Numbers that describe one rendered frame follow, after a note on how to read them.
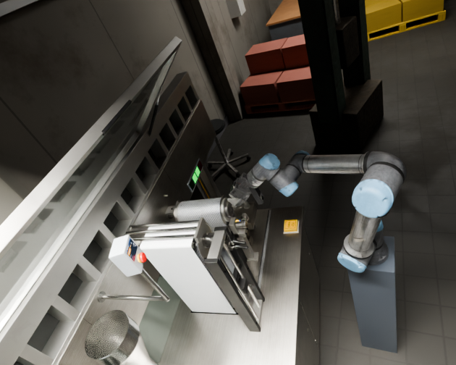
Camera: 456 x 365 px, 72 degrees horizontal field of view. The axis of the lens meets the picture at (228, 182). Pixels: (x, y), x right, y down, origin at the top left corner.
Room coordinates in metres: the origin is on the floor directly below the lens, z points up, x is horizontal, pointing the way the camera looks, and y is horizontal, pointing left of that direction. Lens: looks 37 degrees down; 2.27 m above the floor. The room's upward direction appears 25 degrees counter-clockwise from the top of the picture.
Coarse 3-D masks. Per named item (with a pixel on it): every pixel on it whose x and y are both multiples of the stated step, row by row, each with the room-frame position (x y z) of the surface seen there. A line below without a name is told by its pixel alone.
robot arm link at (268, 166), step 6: (264, 156) 1.04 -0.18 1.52; (270, 156) 1.04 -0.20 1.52; (276, 156) 1.05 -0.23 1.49; (258, 162) 1.06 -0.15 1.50; (264, 162) 1.02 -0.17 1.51; (270, 162) 1.01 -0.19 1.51; (276, 162) 1.02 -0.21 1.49; (258, 168) 1.04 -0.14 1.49; (264, 168) 1.02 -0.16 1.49; (270, 168) 1.00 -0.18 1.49; (276, 168) 1.00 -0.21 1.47; (252, 174) 1.06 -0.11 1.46; (258, 174) 1.03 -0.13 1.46; (264, 174) 1.01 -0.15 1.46; (270, 174) 1.00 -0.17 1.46; (258, 180) 1.03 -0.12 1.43; (264, 180) 1.04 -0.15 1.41
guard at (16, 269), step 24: (144, 96) 1.17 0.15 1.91; (120, 120) 0.96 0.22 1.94; (120, 144) 1.16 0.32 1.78; (96, 168) 0.94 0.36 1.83; (72, 192) 0.78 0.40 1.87; (48, 216) 0.66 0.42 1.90; (72, 216) 0.92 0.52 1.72; (24, 240) 0.57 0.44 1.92; (48, 240) 0.76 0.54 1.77; (0, 264) 0.50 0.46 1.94; (24, 264) 0.64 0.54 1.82; (0, 288) 0.55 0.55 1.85; (24, 288) 0.73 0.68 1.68; (0, 312) 0.61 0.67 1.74
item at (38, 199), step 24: (168, 48) 1.22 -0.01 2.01; (144, 72) 1.03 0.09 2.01; (120, 96) 0.90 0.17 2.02; (144, 120) 1.44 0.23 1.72; (96, 144) 0.74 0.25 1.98; (72, 168) 0.64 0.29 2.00; (48, 192) 0.57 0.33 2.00; (96, 192) 1.11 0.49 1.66; (24, 216) 0.52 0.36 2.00; (0, 240) 0.47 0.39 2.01
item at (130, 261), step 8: (120, 240) 0.70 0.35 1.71; (128, 240) 0.70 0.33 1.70; (112, 248) 0.68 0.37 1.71; (120, 248) 0.67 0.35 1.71; (128, 248) 0.67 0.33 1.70; (136, 248) 0.70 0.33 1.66; (112, 256) 0.66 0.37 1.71; (120, 256) 0.65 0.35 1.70; (128, 256) 0.65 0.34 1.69; (136, 256) 0.68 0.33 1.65; (144, 256) 0.68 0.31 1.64; (120, 264) 0.65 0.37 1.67; (128, 264) 0.65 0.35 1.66; (136, 264) 0.65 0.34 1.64; (128, 272) 0.65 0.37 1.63; (136, 272) 0.65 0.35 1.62
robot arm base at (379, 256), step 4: (384, 244) 0.81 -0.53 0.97; (376, 248) 0.78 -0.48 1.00; (380, 248) 0.79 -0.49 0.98; (384, 248) 0.79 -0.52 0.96; (388, 248) 0.81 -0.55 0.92; (376, 252) 0.78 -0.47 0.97; (380, 252) 0.78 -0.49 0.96; (384, 252) 0.78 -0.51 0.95; (388, 252) 0.79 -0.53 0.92; (372, 256) 0.78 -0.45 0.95; (376, 256) 0.78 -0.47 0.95; (380, 256) 0.78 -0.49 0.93; (384, 256) 0.77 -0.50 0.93; (372, 260) 0.78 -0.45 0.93; (376, 260) 0.77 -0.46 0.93; (380, 260) 0.77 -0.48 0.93; (384, 260) 0.77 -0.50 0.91; (368, 264) 0.78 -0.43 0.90; (372, 264) 0.78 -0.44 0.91; (376, 264) 0.77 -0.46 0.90
